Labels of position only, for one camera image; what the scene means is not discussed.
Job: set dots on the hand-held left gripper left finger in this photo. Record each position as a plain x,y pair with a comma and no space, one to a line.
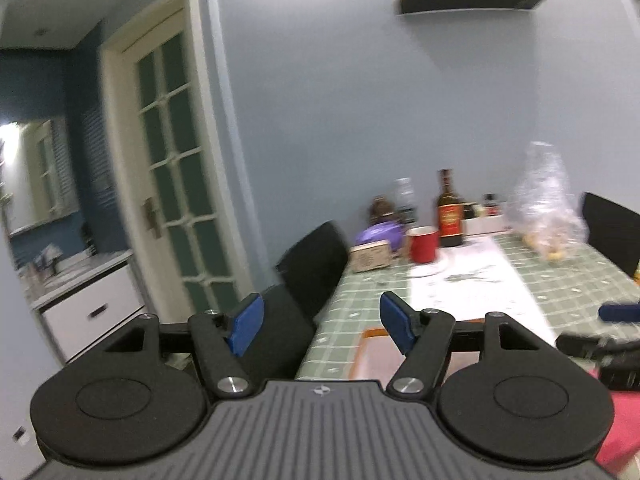
244,322

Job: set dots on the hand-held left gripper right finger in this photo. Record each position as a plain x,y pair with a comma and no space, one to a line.
399,321

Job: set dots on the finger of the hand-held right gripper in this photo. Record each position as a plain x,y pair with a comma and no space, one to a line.
620,311
585,345

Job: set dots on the orange cardboard box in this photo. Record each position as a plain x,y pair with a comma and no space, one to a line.
375,355

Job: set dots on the black chair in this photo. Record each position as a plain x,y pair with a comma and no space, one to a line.
285,335
612,230
315,265

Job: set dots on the red flat box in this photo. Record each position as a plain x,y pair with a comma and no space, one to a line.
622,430

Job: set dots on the green checkered tablecloth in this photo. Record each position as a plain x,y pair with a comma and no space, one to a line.
565,285

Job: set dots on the small wooden radio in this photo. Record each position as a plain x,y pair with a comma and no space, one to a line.
370,257

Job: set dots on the red mug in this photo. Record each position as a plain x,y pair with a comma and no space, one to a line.
422,247

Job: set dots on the white deer print table runner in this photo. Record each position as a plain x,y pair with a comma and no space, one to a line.
480,290

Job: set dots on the purple round container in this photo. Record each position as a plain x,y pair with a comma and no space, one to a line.
382,235

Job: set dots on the dark brown jar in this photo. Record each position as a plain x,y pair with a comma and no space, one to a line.
382,209

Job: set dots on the brown liquor bottle red label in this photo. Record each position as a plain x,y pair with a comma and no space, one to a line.
451,215

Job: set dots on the clear plastic water bottle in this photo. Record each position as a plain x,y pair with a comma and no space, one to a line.
406,202

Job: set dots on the clear plastic bag with snacks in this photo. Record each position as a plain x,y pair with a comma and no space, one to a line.
545,210

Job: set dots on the white condiment tray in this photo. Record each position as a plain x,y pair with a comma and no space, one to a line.
487,224

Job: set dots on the small dark sauce bottle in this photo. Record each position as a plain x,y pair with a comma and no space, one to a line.
489,205

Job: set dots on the white kitchen cabinet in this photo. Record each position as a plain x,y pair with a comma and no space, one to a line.
90,305

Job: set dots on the glass pane door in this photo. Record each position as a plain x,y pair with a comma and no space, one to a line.
175,160

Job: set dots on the kitchen window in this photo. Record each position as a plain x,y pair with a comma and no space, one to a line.
40,175

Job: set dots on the black wall shelf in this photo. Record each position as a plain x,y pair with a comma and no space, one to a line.
470,2

